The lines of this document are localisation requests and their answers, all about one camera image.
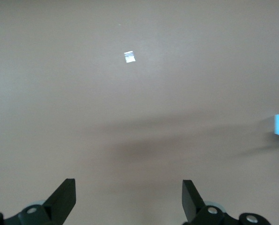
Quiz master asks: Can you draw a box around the small clear tape patch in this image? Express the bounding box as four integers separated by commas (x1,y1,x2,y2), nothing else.
123,51,136,64

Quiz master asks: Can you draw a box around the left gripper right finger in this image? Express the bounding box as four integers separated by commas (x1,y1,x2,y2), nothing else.
182,180,238,225

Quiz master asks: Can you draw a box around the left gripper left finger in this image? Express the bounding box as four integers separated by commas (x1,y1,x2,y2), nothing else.
3,178,76,225

